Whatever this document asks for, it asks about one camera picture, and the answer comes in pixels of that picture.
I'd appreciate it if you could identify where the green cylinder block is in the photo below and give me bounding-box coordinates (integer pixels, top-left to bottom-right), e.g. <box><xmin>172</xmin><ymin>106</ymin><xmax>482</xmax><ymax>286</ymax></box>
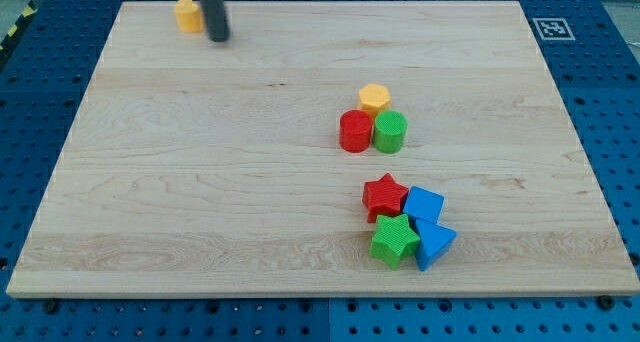
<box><xmin>373</xmin><ymin>110</ymin><xmax>408</xmax><ymax>154</ymax></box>

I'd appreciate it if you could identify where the red star block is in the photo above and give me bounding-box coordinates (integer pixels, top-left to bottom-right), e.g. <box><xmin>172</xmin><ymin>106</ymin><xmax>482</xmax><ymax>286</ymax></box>
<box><xmin>362</xmin><ymin>173</ymin><xmax>409</xmax><ymax>223</ymax></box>

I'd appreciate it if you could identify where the green star block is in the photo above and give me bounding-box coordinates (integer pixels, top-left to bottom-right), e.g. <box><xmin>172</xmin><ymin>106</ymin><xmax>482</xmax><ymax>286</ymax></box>
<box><xmin>369</xmin><ymin>214</ymin><xmax>421</xmax><ymax>270</ymax></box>

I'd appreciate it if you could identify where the blue triangle block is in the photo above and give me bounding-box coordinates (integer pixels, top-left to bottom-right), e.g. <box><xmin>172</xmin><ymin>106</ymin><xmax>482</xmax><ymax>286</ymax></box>
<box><xmin>415</xmin><ymin>219</ymin><xmax>457</xmax><ymax>272</ymax></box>

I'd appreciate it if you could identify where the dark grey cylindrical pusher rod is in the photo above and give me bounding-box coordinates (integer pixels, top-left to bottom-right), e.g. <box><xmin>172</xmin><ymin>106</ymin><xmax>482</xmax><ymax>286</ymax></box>
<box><xmin>199</xmin><ymin>0</ymin><xmax>230</xmax><ymax>43</ymax></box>

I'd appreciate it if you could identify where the red cylinder block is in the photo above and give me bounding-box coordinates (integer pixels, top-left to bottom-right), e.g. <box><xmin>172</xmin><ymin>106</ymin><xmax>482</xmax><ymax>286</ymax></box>
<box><xmin>339</xmin><ymin>110</ymin><xmax>373</xmax><ymax>153</ymax></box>

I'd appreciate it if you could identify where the yellow heart block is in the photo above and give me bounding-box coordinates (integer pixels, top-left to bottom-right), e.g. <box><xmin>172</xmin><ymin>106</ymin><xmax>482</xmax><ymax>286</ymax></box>
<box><xmin>174</xmin><ymin>0</ymin><xmax>204</xmax><ymax>33</ymax></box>

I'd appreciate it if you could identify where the wooden board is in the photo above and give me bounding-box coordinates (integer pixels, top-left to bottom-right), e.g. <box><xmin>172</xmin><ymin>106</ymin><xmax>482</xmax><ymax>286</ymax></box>
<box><xmin>7</xmin><ymin>1</ymin><xmax>639</xmax><ymax>299</ymax></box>

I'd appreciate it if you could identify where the white fiducial marker tag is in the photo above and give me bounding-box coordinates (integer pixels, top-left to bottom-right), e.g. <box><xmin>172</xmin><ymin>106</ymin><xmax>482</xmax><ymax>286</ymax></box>
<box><xmin>532</xmin><ymin>17</ymin><xmax>575</xmax><ymax>41</ymax></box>

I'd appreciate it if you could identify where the blue cube block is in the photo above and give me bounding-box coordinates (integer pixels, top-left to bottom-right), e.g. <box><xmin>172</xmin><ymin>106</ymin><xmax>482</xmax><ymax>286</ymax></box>
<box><xmin>402</xmin><ymin>186</ymin><xmax>445</xmax><ymax>224</ymax></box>

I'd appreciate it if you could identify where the yellow hexagon block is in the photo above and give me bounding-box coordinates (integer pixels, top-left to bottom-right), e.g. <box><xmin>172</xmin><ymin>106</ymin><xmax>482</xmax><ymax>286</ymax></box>
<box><xmin>357</xmin><ymin>83</ymin><xmax>392</xmax><ymax>119</ymax></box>

